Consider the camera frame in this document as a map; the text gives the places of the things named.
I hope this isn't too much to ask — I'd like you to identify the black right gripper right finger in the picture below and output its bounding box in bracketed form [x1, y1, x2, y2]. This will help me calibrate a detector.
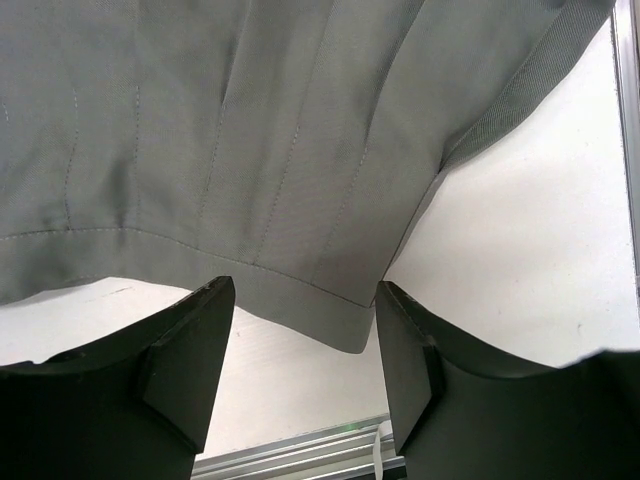
[375, 281, 639, 479]

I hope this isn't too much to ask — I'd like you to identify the grey pleated skirt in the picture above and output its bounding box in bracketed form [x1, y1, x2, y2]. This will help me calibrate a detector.
[1, 1, 613, 353]

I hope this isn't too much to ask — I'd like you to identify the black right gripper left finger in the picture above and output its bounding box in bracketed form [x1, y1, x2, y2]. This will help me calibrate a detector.
[1, 276, 235, 479]

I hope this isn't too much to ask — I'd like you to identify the aluminium table edge rail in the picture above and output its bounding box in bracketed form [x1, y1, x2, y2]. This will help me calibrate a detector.
[191, 415, 406, 480]

